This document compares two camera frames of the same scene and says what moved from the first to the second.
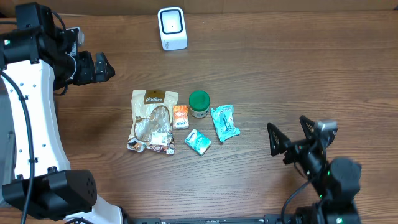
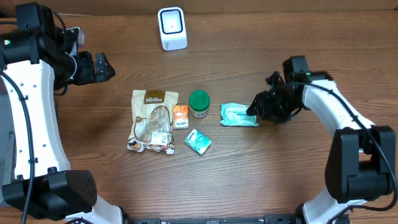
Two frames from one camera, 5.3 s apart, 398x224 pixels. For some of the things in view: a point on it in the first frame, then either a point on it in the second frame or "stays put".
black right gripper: x=296 y=150 → x=263 y=101
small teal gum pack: x=198 y=142 stays put
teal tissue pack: x=224 y=120 → x=236 y=114
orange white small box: x=181 y=117 stays put
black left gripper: x=90 y=74 stays put
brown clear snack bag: x=152 y=124 stays put
